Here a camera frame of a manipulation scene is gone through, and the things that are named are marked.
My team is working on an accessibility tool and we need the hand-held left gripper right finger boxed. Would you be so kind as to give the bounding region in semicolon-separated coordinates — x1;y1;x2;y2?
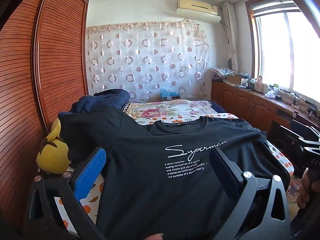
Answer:
209;146;292;240

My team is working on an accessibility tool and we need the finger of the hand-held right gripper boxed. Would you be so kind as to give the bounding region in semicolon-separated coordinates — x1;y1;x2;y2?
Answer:
290;119;320;138
279;129;307;154

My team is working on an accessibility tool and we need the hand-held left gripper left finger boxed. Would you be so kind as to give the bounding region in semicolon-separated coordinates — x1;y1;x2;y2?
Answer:
25;146;108;240

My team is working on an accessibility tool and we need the black printed t-shirt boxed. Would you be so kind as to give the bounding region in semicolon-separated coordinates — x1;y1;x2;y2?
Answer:
58;110;292;240

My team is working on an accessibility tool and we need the person's right hand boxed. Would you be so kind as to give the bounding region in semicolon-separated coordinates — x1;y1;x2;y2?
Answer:
298;167;320;209

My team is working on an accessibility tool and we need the orange-print white sheet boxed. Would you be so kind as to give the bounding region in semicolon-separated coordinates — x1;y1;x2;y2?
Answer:
54;112;294;233

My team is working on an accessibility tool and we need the yellow plush toy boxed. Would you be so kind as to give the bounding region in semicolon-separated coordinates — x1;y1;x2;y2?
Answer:
36;119;71;176

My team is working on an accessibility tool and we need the navy bed sheet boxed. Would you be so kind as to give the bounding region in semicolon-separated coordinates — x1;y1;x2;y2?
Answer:
208;100;227;115

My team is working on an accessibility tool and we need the long wooden cabinet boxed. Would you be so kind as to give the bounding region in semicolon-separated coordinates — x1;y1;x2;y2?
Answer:
211;79;320;140

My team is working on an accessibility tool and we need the folded navy cloth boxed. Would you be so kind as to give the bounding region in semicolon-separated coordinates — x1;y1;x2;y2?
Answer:
70;89;130;117

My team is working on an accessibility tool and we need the window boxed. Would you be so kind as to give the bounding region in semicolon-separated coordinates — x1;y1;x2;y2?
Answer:
246;0;320;103

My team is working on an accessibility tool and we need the dark circle-patterned cloth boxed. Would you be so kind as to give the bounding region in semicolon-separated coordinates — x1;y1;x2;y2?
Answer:
120;99;132;113

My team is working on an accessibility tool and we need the floral blanket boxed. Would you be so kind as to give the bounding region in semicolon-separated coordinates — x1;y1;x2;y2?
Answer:
125;100;218;126

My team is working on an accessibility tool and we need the open cardboard box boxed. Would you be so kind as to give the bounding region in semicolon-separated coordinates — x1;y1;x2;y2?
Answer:
226;74;245;86

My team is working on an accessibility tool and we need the blue packet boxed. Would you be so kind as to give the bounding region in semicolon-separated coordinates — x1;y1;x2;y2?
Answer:
160;88;180;100

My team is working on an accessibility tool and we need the stack of folded cloths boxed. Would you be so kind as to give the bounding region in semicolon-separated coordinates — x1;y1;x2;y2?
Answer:
212;67;235;78

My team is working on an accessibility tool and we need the wooden slatted wardrobe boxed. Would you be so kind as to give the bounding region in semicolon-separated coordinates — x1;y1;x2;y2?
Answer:
0;0;90;232

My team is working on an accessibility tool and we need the pale window drape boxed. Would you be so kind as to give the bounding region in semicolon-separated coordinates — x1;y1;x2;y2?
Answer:
222;2;241;75

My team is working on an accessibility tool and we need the sheer circle-patterned curtain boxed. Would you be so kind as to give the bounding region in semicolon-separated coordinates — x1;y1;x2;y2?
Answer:
86;21;210;103

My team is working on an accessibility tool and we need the wall air conditioner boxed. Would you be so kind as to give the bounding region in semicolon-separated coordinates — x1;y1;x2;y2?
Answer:
176;0;222;23

